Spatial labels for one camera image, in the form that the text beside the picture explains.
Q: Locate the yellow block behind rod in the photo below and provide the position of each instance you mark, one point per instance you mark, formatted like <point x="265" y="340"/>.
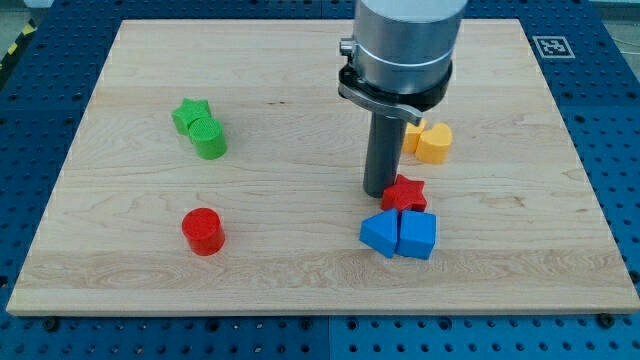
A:
<point x="412" y="136"/>

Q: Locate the red cylinder block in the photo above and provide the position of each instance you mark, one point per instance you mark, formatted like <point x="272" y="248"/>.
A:
<point x="202" y="227"/>

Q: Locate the blue triangle block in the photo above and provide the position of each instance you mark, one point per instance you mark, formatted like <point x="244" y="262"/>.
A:
<point x="381" y="232"/>

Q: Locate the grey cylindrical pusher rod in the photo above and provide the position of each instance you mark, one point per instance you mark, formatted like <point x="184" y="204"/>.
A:
<point x="386" y="136"/>

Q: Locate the red star block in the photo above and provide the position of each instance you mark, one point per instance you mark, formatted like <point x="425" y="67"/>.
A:
<point x="404" y="194"/>

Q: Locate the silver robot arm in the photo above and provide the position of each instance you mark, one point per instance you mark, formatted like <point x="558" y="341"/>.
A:
<point x="399" y="55"/>

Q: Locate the green star block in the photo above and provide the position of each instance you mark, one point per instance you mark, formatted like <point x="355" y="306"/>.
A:
<point x="188" y="112"/>

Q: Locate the white fiducial marker tag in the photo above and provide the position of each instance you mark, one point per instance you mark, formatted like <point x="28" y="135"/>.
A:
<point x="553" y="47"/>

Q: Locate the green cylinder block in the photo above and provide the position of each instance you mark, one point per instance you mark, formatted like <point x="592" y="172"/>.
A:
<point x="207" y="136"/>

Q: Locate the blue cube block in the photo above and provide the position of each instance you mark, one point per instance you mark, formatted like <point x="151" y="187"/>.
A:
<point x="417" y="235"/>

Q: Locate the wooden board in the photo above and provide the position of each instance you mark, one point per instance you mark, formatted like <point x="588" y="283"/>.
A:
<point x="519" y="229"/>

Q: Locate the yellow heart block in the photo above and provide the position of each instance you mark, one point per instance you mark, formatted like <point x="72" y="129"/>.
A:
<point x="434" y="144"/>

